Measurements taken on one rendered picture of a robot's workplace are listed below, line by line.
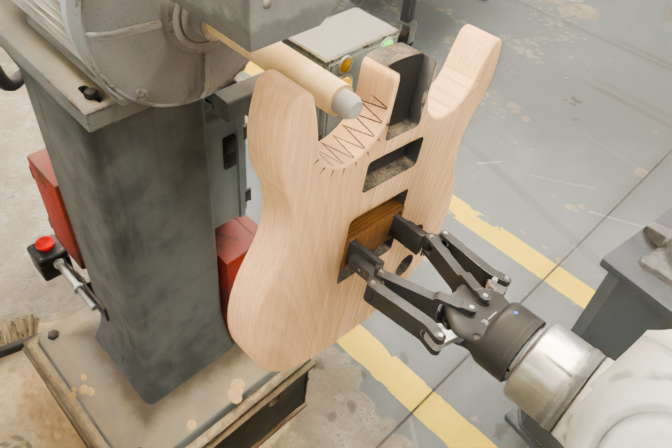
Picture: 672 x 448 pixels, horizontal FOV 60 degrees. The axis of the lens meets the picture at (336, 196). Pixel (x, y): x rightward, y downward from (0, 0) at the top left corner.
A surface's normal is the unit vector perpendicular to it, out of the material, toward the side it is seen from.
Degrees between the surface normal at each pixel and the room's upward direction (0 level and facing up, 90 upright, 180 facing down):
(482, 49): 62
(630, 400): 48
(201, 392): 24
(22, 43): 0
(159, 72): 96
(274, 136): 81
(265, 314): 90
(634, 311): 90
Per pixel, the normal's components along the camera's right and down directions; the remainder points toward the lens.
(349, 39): 0.08, -0.72
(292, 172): 0.70, 0.53
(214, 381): 0.36, -0.43
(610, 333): -0.80, 0.36
